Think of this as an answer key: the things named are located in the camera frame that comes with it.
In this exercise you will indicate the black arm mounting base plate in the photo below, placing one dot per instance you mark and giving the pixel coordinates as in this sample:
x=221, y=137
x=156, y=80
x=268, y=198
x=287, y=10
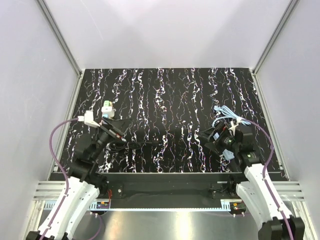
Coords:
x=169, y=184

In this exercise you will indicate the light blue power strip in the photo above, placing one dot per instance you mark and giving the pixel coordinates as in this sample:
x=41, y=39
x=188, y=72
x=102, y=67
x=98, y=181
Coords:
x=228, y=155

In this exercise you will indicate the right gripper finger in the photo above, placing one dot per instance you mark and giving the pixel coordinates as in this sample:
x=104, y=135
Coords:
x=207, y=135
x=214, y=147

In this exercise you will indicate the green usb charger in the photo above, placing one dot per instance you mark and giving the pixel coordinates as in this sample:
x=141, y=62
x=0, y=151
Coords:
x=107, y=104

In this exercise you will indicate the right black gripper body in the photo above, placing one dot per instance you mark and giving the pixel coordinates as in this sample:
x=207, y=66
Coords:
x=225, y=140

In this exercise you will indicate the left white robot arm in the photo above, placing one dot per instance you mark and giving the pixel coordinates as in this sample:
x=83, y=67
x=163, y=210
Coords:
x=82, y=182

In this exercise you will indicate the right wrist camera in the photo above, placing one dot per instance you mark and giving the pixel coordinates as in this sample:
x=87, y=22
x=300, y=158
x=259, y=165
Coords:
x=233, y=125

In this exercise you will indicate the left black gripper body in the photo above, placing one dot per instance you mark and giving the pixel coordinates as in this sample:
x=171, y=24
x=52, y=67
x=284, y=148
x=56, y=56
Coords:
x=105, y=133

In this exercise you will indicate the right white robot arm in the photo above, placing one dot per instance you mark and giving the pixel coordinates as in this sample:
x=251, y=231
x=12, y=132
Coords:
x=273, y=218

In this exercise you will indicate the white usb charger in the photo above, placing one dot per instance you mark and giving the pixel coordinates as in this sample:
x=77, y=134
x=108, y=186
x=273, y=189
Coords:
x=107, y=110

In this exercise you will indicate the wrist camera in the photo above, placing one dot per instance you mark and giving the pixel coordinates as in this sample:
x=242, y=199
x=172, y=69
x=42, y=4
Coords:
x=88, y=118
x=233, y=125

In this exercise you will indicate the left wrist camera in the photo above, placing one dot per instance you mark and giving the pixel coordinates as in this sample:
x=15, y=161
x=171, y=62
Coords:
x=88, y=118

